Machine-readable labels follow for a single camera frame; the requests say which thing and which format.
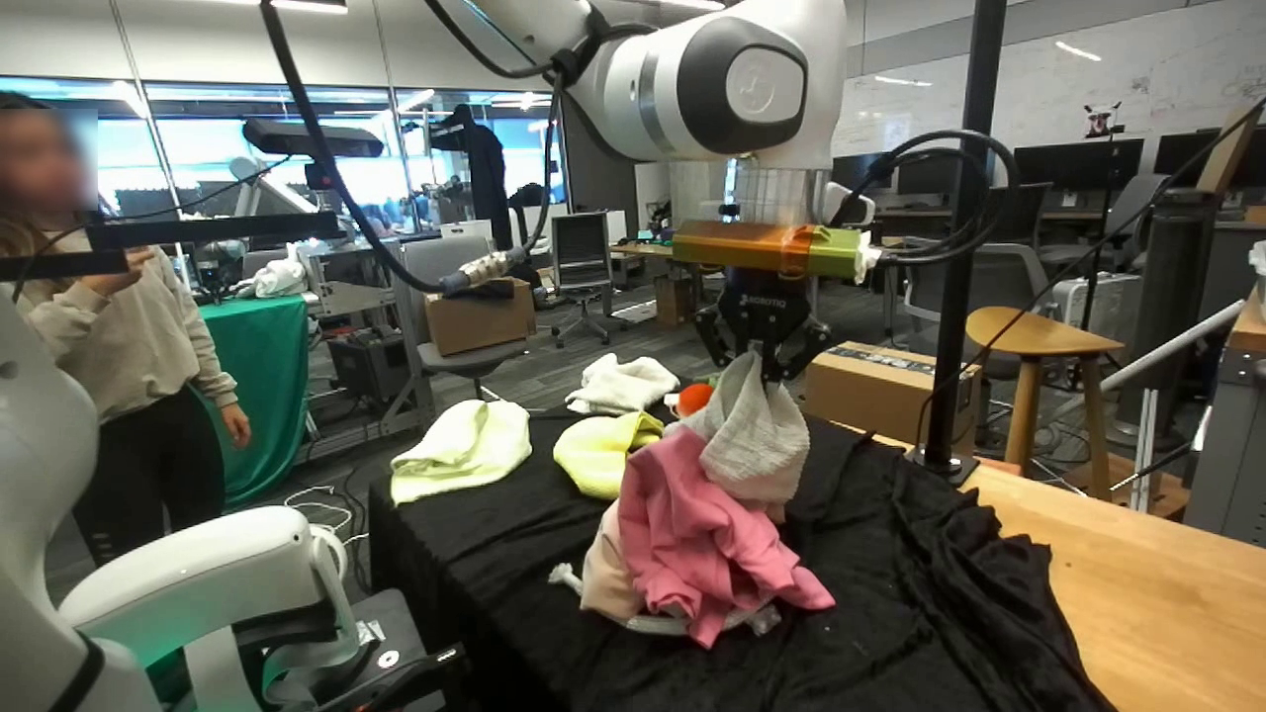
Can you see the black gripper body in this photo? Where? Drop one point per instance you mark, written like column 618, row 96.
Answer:
column 761, row 308

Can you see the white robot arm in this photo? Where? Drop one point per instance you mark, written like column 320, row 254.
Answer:
column 687, row 81

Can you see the cardboard box on chair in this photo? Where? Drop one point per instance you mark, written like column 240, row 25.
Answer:
column 483, row 319

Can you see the yellow green cloth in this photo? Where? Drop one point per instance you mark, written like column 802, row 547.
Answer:
column 593, row 447

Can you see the white cloth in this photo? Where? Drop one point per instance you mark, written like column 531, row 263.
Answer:
column 618, row 386

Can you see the bright pink cloth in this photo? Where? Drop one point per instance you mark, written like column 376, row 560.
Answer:
column 670, row 473

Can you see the pale yellow cloth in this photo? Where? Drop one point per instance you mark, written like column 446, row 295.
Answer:
column 468, row 443

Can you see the round wooden stool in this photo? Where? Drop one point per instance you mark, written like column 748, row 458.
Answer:
column 1030, row 336

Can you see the black vertical pole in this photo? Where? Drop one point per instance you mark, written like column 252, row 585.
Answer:
column 953, row 295

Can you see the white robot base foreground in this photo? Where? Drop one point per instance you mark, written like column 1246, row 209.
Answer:
column 235, row 613

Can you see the green draped cloth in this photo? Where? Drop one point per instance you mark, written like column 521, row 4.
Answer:
column 268, row 348

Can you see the person in beige sweater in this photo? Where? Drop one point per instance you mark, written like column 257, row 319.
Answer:
column 134, row 342

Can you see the white towel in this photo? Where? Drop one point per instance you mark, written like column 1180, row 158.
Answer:
column 753, row 437

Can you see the black table cloth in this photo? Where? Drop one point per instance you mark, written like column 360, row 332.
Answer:
column 936, row 602

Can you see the pale peach cloth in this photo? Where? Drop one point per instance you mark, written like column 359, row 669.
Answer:
column 611, row 573

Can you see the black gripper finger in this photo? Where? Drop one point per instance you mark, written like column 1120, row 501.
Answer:
column 802, row 348
column 712, row 342

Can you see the cardboard box on floor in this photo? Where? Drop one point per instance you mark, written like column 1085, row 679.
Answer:
column 873, row 390

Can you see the white rope tube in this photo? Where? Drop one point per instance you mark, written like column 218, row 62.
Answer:
column 563, row 573

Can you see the orange plush carrot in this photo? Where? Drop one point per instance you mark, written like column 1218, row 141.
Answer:
column 692, row 397

